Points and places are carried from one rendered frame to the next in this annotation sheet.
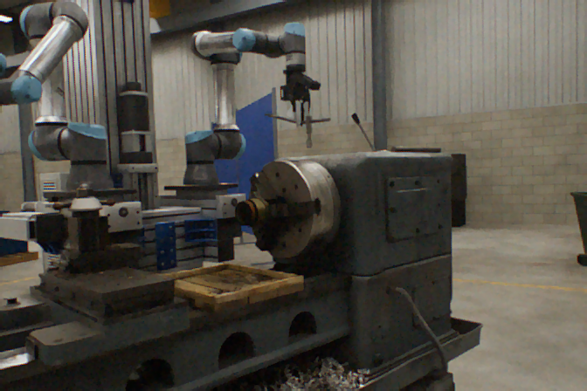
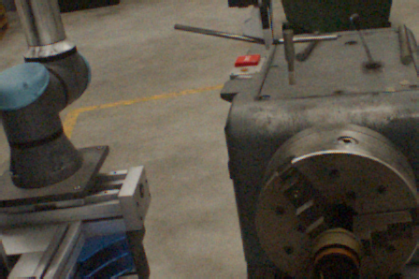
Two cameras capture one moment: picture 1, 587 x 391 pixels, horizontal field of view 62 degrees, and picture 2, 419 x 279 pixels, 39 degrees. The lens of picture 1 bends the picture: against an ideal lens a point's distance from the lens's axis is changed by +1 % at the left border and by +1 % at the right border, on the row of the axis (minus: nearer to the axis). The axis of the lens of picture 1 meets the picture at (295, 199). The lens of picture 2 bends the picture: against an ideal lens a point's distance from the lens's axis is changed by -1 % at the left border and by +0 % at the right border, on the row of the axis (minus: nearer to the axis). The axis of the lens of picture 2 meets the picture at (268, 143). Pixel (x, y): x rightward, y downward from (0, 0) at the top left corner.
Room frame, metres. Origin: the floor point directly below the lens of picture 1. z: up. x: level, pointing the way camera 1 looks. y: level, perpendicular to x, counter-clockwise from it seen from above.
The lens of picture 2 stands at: (0.85, 0.70, 1.71)
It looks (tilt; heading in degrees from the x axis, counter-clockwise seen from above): 25 degrees down; 324
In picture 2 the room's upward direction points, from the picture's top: 8 degrees counter-clockwise
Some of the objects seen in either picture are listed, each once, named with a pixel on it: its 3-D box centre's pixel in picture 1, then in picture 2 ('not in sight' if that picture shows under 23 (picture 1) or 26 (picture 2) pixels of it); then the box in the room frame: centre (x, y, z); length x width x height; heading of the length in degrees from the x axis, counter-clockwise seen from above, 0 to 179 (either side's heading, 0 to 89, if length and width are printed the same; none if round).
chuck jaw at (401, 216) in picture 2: (292, 209); (386, 227); (1.46, 0.01, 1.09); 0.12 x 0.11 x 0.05; 44
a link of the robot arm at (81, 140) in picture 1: (86, 141); not in sight; (1.71, 0.72, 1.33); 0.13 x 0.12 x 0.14; 73
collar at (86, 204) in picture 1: (85, 204); not in sight; (1.21, 0.52, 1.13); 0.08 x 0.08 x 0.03
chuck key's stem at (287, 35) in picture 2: (308, 132); (290, 57); (1.77, -0.06, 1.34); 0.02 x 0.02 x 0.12; 45
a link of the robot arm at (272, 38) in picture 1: (273, 45); not in sight; (1.87, 0.06, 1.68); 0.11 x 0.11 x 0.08; 41
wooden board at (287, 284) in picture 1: (223, 283); not in sight; (1.39, 0.22, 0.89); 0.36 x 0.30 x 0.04; 44
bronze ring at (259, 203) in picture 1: (254, 212); (337, 256); (1.47, 0.13, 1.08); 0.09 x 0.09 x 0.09; 44
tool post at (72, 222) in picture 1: (89, 229); not in sight; (1.21, 0.51, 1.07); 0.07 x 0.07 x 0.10; 44
